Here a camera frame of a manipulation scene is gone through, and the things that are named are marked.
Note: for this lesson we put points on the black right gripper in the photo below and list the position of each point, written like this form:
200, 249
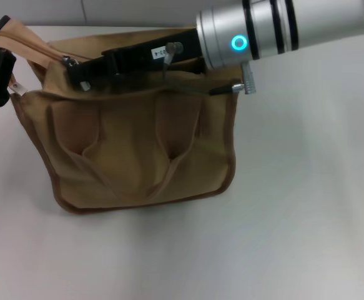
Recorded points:
138, 57

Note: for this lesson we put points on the silver zipper pull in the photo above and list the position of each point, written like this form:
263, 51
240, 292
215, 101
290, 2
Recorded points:
67, 60

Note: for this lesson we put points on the khaki canvas food bag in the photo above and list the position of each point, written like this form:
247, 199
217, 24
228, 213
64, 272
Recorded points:
131, 150

